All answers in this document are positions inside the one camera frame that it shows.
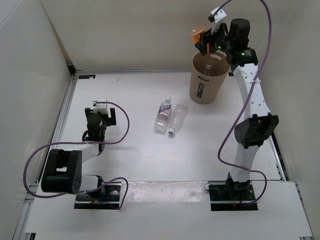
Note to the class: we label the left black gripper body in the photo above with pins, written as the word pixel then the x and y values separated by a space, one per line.
pixel 106 121

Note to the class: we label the blue labelled plastic bottle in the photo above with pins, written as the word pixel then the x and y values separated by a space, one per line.
pixel 210 70

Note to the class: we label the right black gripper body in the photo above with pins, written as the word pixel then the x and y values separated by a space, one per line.
pixel 220 41

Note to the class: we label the orange plastic bottle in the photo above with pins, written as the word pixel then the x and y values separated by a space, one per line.
pixel 198 35

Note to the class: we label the clear unlabelled plastic bottle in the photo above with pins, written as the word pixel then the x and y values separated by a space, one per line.
pixel 178 117

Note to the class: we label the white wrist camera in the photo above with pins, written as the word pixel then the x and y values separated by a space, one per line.
pixel 100 106
pixel 217 15

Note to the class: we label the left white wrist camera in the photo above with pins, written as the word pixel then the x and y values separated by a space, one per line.
pixel 100 106

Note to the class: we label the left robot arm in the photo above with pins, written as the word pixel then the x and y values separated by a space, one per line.
pixel 63 171

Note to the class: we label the back aluminium frame rail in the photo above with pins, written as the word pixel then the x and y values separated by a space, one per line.
pixel 130 71

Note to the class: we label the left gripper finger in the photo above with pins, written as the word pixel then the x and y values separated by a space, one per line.
pixel 87 111
pixel 112 117

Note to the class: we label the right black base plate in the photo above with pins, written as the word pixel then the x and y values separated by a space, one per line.
pixel 221 201

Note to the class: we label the white labelled clear bottle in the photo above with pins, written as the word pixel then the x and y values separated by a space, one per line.
pixel 163 116

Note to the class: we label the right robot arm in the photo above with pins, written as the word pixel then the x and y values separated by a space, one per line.
pixel 259 122

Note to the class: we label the beige waste bin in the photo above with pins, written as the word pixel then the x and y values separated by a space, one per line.
pixel 203 89

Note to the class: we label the left aluminium frame rail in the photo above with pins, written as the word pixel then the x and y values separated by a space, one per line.
pixel 28 201

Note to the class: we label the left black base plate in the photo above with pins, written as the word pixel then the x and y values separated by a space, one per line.
pixel 107 198

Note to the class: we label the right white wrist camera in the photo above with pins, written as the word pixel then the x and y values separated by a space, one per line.
pixel 217 15

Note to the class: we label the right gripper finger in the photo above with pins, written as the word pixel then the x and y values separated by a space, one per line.
pixel 203 47
pixel 205 36

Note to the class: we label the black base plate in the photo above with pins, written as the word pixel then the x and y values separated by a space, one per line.
pixel 107 198
pixel 221 201

